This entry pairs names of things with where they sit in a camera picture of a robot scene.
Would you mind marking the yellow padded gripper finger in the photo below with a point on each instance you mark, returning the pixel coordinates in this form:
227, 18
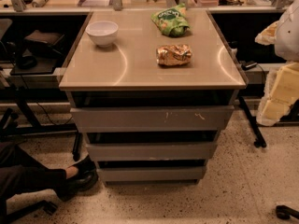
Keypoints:
281, 89

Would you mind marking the grey drawer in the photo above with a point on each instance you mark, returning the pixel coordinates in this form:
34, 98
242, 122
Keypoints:
152, 152
155, 174
151, 119

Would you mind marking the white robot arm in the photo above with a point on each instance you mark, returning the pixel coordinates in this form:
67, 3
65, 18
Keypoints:
281, 89

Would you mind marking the grey top drawer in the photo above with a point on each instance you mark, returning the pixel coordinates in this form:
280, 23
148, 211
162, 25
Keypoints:
151, 119

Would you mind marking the grey drawer cabinet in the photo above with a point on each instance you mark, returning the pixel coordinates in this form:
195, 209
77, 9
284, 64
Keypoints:
127, 75

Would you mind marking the grey bottom drawer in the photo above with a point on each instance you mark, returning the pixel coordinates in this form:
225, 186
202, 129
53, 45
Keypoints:
155, 174

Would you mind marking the black power adapter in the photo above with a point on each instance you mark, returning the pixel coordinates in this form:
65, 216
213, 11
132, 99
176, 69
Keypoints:
248, 65

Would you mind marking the black table leg with caster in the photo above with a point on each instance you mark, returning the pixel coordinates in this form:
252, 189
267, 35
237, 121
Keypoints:
259, 140

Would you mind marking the golden crumpled snack bag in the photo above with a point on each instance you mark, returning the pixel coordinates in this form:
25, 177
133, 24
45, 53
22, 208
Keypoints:
173, 55

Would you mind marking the black caster at right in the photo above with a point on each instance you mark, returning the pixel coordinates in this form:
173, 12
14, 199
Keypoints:
285, 212

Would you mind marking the green chip bag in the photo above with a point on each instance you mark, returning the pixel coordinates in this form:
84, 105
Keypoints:
172, 21

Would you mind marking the white bowl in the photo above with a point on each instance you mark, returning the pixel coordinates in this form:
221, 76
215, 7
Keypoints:
102, 33

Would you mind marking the black shoe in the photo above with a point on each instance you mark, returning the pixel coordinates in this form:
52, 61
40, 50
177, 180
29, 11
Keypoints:
83, 180

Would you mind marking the black office chair base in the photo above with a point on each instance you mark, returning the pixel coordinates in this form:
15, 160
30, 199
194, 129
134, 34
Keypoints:
6, 218

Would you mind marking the person's leg in black trousers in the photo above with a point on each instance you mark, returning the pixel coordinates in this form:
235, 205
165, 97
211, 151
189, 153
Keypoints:
20, 173

